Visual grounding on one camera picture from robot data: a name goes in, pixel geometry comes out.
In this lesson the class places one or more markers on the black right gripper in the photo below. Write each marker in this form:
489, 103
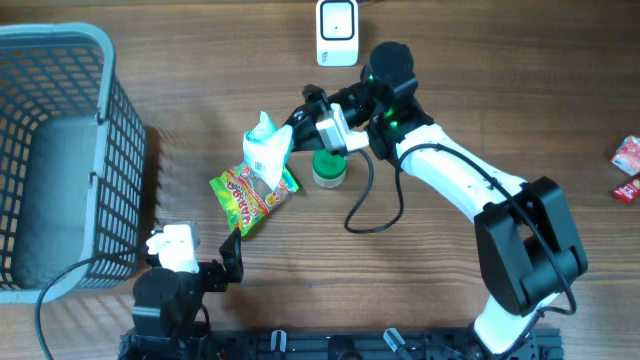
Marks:
306, 134

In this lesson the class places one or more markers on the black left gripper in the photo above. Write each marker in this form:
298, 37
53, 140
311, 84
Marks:
218, 281

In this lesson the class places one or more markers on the green lid jar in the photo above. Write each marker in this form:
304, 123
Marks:
328, 170

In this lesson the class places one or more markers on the light blue tissue pack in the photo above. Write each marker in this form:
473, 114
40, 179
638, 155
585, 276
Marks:
266, 149

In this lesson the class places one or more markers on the green gummy worms bag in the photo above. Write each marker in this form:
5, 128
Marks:
246, 198

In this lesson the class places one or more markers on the red white small carton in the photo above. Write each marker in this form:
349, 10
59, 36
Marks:
626, 156

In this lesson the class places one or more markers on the red snack packet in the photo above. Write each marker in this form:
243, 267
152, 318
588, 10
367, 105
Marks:
628, 191

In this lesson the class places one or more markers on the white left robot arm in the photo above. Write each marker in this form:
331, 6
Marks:
168, 297

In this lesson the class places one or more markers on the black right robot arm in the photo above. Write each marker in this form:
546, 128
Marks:
529, 248

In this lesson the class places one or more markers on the white barcode scanner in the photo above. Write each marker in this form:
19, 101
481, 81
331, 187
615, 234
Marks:
337, 33

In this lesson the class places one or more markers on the grey plastic shopping basket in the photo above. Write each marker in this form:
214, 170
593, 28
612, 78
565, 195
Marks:
72, 163

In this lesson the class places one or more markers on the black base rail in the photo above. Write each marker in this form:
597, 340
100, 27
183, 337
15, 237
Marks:
430, 344

